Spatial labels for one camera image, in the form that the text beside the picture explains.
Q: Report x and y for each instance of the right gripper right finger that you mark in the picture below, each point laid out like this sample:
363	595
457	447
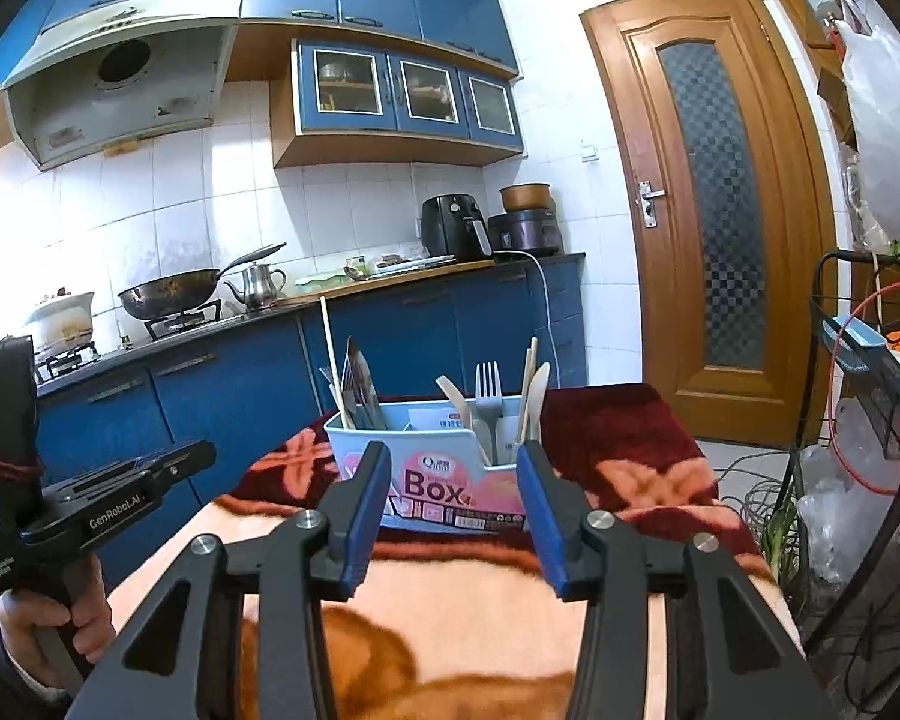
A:
678	626

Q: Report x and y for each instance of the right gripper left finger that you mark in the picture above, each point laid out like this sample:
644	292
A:
178	656

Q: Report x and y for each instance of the white plastic spoon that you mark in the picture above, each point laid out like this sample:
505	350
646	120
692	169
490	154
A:
535	401

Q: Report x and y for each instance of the steel fork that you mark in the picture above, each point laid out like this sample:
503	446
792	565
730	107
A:
489	402

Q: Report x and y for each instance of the steel table knife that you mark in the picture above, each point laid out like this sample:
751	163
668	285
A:
354	410

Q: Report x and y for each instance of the wooden chopstick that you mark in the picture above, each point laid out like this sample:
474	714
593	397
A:
333	367
529	371

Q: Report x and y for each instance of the blue lower kitchen cabinets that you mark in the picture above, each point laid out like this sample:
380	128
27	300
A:
246	385

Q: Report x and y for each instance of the person's left hand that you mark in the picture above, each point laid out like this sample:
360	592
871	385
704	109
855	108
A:
23	613

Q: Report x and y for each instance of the light blue chopsticks box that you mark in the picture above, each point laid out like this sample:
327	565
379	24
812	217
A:
440	481

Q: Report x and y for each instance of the red orange floral blanket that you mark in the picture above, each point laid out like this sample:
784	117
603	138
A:
465	627

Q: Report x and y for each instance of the gas stove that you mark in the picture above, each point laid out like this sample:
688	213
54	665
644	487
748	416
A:
117	332

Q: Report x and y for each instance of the white ceramic pot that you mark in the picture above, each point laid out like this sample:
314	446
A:
60	325

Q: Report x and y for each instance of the clear plastic bag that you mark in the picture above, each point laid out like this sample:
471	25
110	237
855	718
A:
840	515

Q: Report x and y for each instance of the black wok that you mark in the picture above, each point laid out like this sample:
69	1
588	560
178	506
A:
187	290

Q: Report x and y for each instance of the dark rice cooker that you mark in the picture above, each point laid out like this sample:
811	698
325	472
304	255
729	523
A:
533	231

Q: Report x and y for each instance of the steel kettle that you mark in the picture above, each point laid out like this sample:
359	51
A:
262	285

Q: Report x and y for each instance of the black air fryer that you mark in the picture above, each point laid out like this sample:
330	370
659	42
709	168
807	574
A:
453	225

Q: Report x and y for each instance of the brown pot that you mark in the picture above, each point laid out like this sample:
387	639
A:
531	196

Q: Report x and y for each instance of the wooden door with glass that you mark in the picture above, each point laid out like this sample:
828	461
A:
707	104

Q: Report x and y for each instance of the grey range hood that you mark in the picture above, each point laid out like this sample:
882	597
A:
126	72

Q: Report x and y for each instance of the white hanging plastic bag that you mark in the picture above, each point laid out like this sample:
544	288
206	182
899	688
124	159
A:
871	69

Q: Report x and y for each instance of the black wire rack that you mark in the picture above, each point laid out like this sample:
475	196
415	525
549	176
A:
851	634

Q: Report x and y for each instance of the silver door handle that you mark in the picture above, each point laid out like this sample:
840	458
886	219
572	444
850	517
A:
648	196

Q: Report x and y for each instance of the blue glass-door wall cabinet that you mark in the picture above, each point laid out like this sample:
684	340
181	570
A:
337	103

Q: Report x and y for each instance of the wooden wall shelf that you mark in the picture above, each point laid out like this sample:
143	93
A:
826	58

